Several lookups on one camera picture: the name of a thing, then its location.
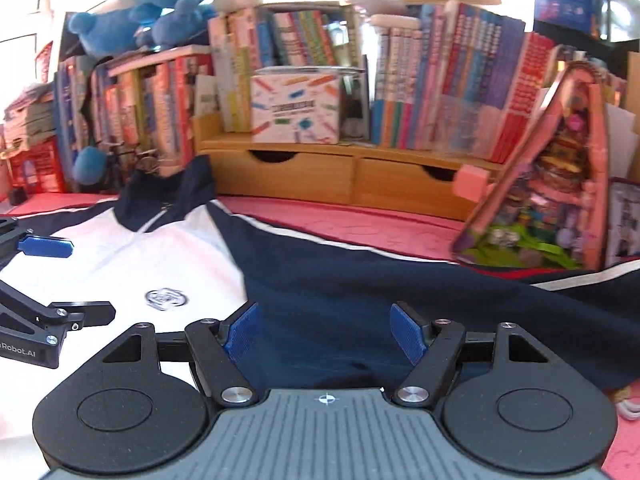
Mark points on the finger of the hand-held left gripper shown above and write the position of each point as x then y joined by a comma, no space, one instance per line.
45,247
87,312

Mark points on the navy and white jacket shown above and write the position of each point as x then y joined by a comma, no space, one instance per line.
325,280

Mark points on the white box colourful print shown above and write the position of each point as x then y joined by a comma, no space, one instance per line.
295,107

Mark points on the red plastic crate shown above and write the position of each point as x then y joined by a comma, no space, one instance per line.
37,170

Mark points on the stack of papers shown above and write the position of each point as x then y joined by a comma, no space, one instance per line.
30,110

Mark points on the row of green-spined books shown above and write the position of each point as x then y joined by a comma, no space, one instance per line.
300,35

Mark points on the row of tall blue books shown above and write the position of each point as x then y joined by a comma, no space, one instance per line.
72,110

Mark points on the small black box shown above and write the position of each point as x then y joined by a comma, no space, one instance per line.
19,196

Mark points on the wooden shelf with drawers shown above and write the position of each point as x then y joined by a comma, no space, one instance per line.
300,175

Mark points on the pink triangular case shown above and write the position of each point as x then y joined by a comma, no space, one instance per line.
545,195

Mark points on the small red basket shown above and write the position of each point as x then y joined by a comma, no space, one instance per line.
45,62

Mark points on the row of pink red books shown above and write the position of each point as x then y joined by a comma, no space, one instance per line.
465,75

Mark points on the blue plush ball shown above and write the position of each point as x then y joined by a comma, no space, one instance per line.
90,165

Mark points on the small blue plush toy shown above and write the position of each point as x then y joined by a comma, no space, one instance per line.
175,25

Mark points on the black white photo print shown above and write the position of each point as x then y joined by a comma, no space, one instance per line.
625,225

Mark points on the large blue plush toy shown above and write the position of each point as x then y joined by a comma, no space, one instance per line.
100,30

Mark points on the pink rabbit-print mat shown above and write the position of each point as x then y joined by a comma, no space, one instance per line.
350,230

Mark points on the model bicycle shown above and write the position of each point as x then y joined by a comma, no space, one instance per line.
145,162

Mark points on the white paper roll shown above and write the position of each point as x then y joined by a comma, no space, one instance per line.
397,22

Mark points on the row of colourful upright books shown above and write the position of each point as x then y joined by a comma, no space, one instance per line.
150,105

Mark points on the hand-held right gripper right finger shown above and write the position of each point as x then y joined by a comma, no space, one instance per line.
407,332

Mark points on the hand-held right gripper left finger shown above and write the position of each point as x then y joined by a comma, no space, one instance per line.
242,332

